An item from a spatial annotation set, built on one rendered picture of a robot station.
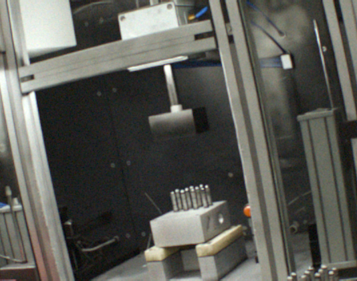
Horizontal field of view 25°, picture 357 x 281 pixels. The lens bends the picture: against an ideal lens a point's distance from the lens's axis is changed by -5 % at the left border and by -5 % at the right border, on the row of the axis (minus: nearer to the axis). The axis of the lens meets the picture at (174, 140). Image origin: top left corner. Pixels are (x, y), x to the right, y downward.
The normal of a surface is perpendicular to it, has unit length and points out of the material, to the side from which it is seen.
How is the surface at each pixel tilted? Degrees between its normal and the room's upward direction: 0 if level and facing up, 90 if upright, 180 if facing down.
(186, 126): 90
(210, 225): 90
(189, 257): 90
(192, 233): 90
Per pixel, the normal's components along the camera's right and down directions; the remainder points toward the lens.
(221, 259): 0.89, -0.15
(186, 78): -0.42, 0.13
